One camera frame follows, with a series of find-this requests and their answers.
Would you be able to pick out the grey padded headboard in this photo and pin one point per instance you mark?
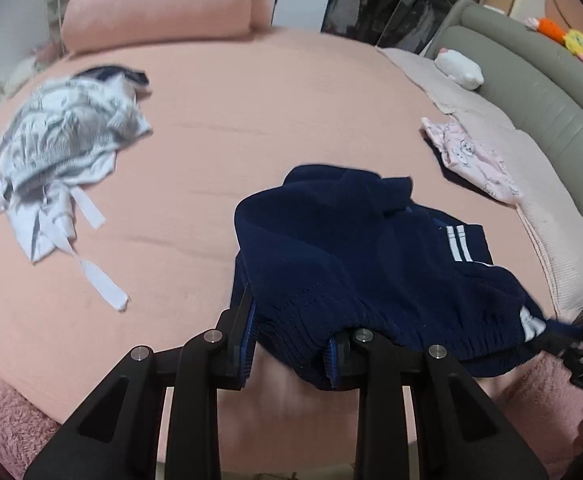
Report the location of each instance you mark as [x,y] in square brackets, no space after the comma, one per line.
[537,83]

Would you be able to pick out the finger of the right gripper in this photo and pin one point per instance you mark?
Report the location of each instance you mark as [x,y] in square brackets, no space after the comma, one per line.
[558,337]

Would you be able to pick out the yellow sponge plush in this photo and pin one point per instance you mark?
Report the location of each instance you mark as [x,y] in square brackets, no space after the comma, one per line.
[573,42]

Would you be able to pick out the navy garment under pile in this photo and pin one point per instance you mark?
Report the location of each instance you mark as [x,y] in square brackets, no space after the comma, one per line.
[117,76]

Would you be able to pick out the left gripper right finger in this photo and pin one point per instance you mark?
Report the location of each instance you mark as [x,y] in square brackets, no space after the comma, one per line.
[460,432]

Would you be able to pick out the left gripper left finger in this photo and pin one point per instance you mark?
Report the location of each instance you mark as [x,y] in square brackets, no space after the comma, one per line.
[114,432]

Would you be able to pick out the pink folded printed garment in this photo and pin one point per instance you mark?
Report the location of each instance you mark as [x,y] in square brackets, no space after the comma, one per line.
[470,161]

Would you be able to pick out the dark glass wardrobe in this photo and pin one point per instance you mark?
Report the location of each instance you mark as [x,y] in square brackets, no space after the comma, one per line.
[404,24]

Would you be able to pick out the white grey patterned garment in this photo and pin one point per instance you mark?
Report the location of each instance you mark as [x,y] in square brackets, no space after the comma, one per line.
[65,136]

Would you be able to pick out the rolled pink blanket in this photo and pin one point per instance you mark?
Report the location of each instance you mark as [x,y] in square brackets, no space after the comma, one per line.
[95,25]

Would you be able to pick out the navy blue striped shorts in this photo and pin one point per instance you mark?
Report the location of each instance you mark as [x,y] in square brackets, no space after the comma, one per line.
[335,249]

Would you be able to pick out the white plush toy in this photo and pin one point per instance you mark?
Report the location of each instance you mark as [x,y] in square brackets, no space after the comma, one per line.
[460,69]

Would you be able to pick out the white storage rack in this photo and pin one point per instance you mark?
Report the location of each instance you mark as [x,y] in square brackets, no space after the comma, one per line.
[55,11]

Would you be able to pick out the pink bed sheet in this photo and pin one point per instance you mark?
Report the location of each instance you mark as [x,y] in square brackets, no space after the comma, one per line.
[230,119]

